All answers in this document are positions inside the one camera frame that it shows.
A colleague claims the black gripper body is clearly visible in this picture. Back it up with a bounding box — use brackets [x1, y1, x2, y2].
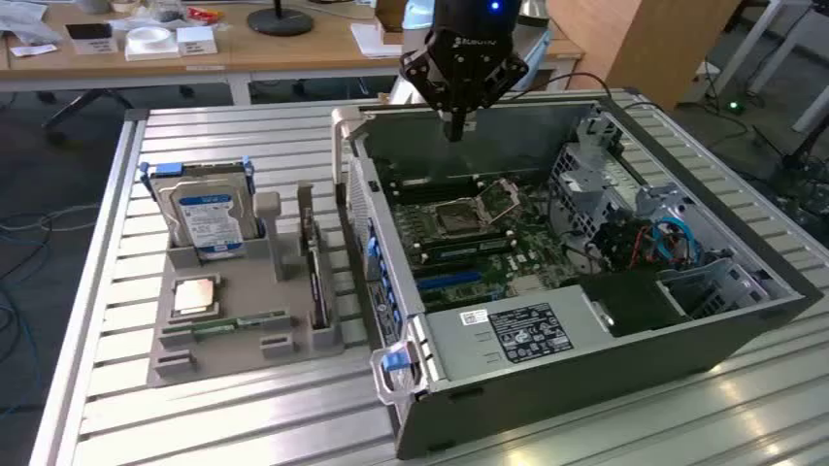
[426, 0, 522, 114]

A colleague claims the black graphics card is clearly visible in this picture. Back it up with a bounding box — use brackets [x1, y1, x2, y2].
[295, 180, 333, 337]

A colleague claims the white paper stack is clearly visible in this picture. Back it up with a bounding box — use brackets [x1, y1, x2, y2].
[351, 21, 407, 59]

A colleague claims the cardboard box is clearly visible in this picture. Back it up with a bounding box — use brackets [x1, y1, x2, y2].
[374, 0, 410, 33]

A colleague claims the wooden cabinet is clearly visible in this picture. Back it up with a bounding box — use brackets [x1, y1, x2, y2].
[546, 0, 744, 112]

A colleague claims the black RAM slot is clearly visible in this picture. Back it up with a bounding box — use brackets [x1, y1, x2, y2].
[387, 175, 478, 191]
[391, 187, 481, 204]

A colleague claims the black lamp base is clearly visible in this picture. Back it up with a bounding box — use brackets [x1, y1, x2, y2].
[246, 0, 318, 36]

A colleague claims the metal drive cage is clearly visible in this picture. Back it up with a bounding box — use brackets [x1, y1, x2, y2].
[547, 114, 649, 234]

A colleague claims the CPU socket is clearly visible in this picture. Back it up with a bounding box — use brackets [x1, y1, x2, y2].
[433, 197, 486, 240]

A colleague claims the small white box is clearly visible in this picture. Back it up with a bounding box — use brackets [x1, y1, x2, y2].
[696, 60, 724, 106]

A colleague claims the white cube box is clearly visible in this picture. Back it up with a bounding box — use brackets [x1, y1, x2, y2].
[175, 24, 218, 57]

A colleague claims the green motherboard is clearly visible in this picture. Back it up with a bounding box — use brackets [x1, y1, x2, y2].
[371, 159, 585, 315]

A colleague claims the flat white box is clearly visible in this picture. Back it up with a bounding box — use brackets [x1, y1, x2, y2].
[124, 41, 182, 62]

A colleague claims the white tape roll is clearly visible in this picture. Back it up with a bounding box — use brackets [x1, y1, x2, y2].
[127, 26, 171, 49]

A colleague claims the hard disk in blue carrier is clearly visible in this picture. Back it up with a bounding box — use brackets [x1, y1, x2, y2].
[139, 155, 258, 266]

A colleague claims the black equipment stand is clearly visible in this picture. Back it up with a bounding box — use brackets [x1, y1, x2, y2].
[750, 123, 829, 215]

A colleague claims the wooden desk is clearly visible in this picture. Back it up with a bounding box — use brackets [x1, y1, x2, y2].
[0, 0, 585, 94]

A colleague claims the black-topped white box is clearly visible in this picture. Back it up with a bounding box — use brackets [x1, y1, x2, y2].
[64, 22, 120, 55]

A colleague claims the grey parts rack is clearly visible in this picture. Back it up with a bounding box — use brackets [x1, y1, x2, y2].
[146, 190, 349, 389]

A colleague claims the metal disk bay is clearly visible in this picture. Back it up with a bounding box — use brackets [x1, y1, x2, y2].
[657, 256, 789, 321]

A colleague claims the copper-topped CPU chip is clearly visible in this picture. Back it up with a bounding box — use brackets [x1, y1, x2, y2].
[171, 277, 220, 316]

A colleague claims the grey power supply unit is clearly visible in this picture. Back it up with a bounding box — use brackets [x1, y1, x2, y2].
[423, 284, 614, 383]

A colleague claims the green RAM stick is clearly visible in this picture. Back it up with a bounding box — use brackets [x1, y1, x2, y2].
[160, 310, 290, 337]

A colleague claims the clear plastic bag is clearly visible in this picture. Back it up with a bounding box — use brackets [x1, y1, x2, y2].
[0, 0, 66, 45]

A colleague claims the dark grey PC case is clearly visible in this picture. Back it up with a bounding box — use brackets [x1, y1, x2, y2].
[330, 94, 825, 461]

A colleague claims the black power cable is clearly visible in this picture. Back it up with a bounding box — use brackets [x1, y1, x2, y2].
[530, 71, 656, 111]

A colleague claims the black wire connector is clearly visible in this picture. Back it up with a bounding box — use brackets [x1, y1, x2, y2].
[592, 220, 649, 271]

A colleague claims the red wire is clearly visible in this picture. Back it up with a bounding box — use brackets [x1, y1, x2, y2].
[633, 225, 656, 268]

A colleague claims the white table frame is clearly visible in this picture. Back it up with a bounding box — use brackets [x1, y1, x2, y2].
[709, 0, 829, 132]

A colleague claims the blue wire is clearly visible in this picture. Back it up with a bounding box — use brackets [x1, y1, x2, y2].
[649, 216, 702, 273]

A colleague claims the blue floor cable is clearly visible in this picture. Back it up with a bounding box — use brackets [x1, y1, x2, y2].
[0, 232, 52, 416]

